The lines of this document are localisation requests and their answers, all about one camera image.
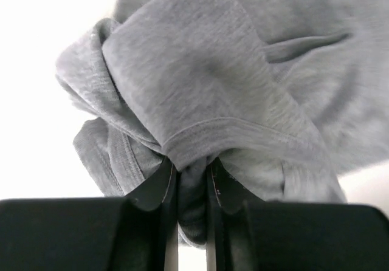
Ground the grey tank top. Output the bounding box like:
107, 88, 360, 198
55, 0, 388, 248

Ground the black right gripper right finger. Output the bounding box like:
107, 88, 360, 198
206, 159, 388, 271

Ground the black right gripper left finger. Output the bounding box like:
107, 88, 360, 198
1, 159, 178, 271

